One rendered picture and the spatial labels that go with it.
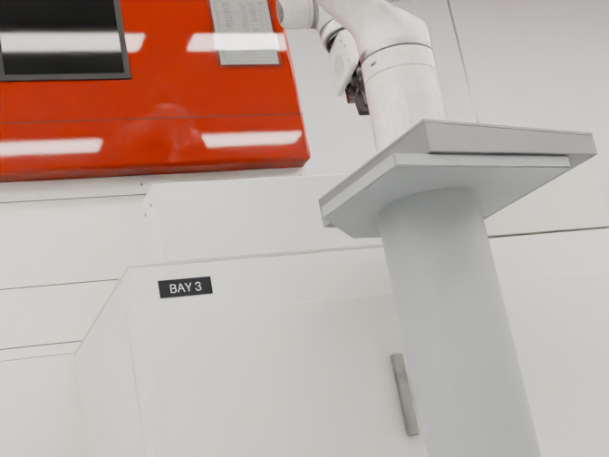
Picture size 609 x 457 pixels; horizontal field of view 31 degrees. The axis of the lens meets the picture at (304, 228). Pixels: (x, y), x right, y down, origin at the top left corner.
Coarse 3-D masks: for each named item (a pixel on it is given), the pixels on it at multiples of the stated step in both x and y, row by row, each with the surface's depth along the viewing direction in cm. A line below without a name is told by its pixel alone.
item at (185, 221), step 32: (160, 192) 183; (192, 192) 185; (224, 192) 187; (256, 192) 189; (288, 192) 191; (320, 192) 193; (160, 224) 181; (192, 224) 183; (224, 224) 185; (256, 224) 187; (288, 224) 189; (320, 224) 191; (160, 256) 180; (192, 256) 181; (224, 256) 183
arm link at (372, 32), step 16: (320, 0) 180; (336, 0) 176; (352, 0) 174; (368, 0) 173; (384, 0) 181; (336, 16) 180; (352, 16) 175; (368, 16) 173; (384, 16) 172; (400, 16) 172; (416, 16) 174; (352, 32) 178; (368, 32) 173; (384, 32) 171; (400, 32) 171; (416, 32) 172; (368, 48) 173; (384, 48) 171; (432, 48) 175
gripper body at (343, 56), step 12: (336, 36) 212; (348, 36) 209; (336, 48) 211; (348, 48) 207; (336, 60) 212; (348, 60) 207; (336, 72) 212; (348, 72) 207; (360, 72) 208; (336, 84) 213
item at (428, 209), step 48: (384, 192) 158; (432, 192) 161; (480, 192) 167; (384, 240) 165; (432, 240) 159; (480, 240) 161; (432, 288) 157; (480, 288) 157; (432, 336) 156; (480, 336) 155; (432, 384) 155; (480, 384) 153; (432, 432) 155; (480, 432) 151; (528, 432) 153
